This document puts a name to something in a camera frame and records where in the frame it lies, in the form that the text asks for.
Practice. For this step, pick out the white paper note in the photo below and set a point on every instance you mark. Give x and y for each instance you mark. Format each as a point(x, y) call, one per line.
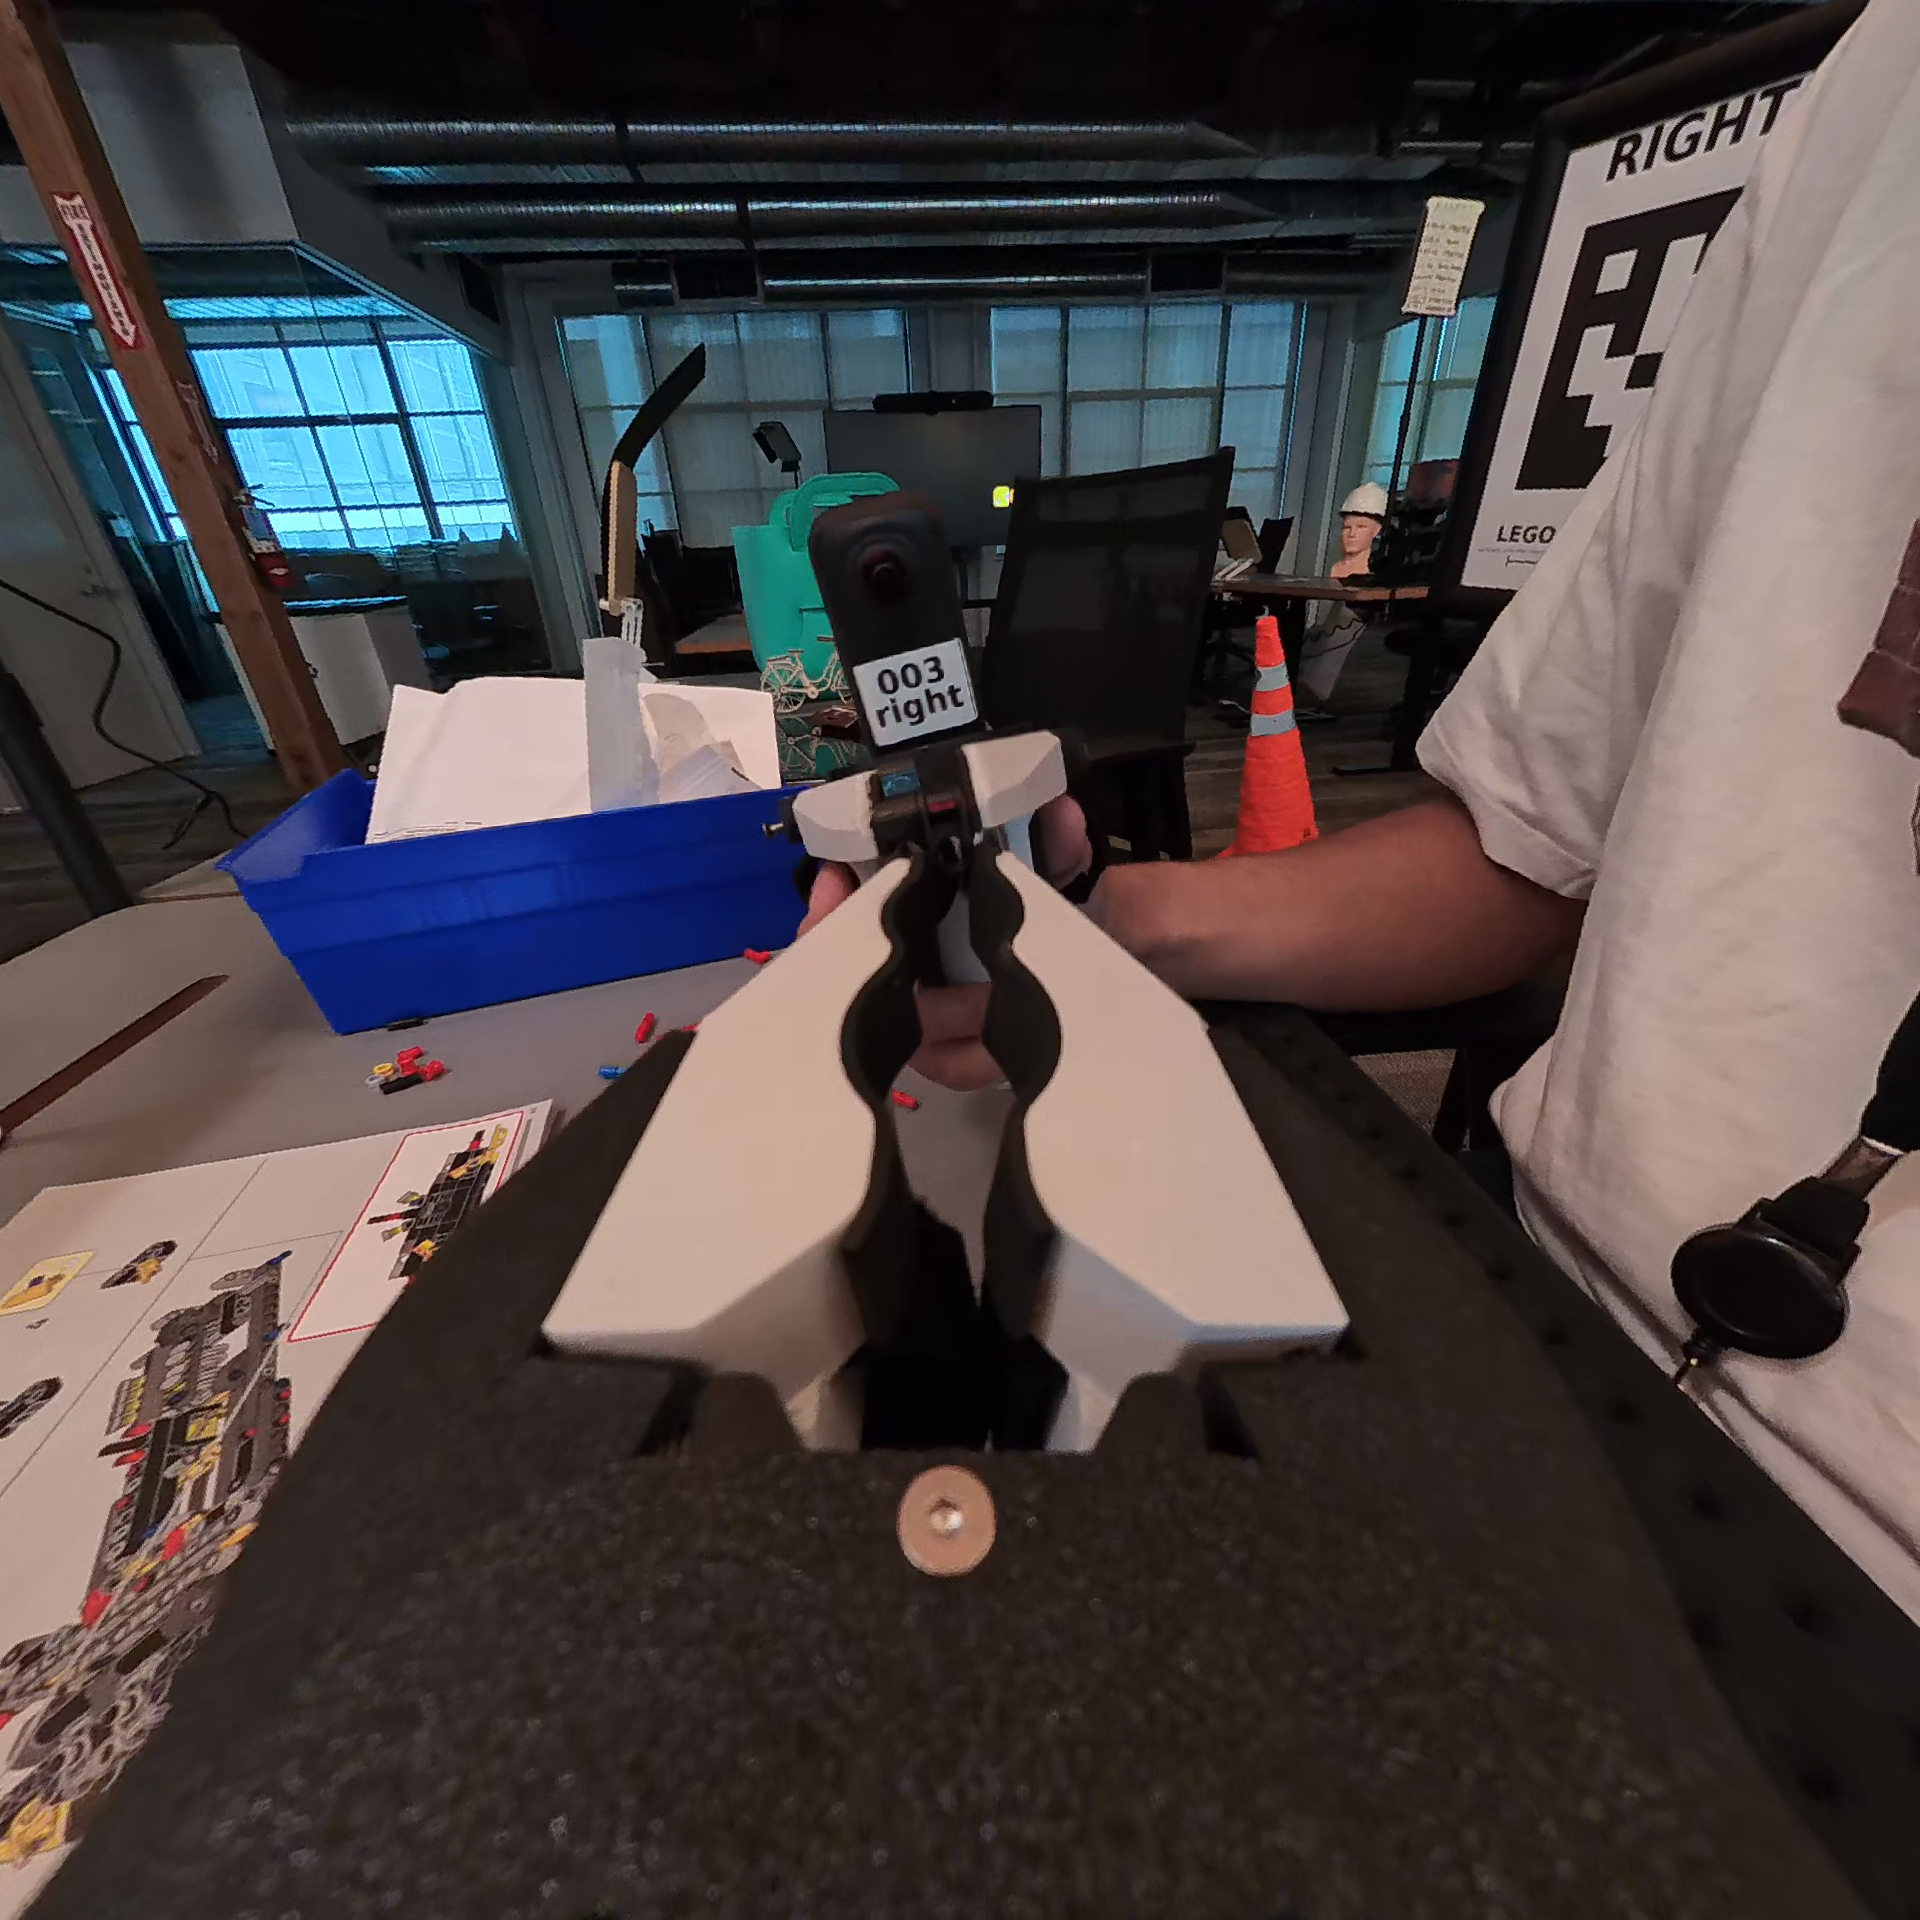
point(1444, 255)

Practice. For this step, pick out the red fire extinguisher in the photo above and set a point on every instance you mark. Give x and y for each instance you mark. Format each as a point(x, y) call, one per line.
point(268, 541)

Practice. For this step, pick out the wooden post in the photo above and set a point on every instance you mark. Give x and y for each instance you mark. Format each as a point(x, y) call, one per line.
point(149, 375)

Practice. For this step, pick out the black lego connector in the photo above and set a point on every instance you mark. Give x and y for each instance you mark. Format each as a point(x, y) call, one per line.
point(922, 802)

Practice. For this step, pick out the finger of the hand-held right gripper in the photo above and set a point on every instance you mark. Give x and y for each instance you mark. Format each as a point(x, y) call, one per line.
point(840, 818)
point(1020, 765)

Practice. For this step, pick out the bust with white helmet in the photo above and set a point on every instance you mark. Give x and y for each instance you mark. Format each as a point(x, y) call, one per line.
point(1363, 525)

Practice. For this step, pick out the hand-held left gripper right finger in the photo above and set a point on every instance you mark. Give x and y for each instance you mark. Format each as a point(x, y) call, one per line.
point(1184, 1185)

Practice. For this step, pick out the person's right hand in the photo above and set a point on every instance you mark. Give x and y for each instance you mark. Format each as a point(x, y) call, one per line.
point(1059, 840)

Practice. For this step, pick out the teal bag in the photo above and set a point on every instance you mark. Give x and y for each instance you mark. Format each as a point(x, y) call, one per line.
point(781, 599)

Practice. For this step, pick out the person's right forearm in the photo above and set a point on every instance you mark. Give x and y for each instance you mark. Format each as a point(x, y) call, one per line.
point(1350, 902)

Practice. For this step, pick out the white paper bag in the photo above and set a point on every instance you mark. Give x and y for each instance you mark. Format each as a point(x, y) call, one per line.
point(495, 751)

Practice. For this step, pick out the pile of lego pins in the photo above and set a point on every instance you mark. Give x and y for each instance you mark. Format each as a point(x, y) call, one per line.
point(646, 1028)

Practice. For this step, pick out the black mesh chair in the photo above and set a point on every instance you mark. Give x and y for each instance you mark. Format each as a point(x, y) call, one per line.
point(1109, 599)

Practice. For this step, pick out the black wall monitor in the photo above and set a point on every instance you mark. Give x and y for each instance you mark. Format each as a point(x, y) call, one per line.
point(931, 464)

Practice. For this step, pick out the black dimpled foam pad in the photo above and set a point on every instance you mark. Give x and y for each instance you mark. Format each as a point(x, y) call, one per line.
point(1651, 1349)

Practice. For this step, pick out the black round clip-on device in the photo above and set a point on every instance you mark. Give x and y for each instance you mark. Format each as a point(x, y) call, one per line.
point(1757, 1276)

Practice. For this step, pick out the white printed sign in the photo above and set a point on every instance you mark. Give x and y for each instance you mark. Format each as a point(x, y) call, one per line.
point(1622, 300)

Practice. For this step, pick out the lego instruction booklet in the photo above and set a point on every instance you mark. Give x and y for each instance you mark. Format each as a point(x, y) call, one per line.
point(149, 1349)

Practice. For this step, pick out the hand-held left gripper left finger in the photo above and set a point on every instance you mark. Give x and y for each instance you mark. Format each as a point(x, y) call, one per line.
point(720, 1185)

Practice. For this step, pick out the orange traffic cone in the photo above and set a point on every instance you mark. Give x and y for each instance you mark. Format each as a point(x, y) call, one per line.
point(1272, 765)

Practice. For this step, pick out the small red lego cluster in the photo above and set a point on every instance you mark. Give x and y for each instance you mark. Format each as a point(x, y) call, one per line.
point(408, 1071)

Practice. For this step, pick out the blue plastic bin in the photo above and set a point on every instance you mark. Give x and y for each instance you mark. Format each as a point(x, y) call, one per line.
point(525, 916)

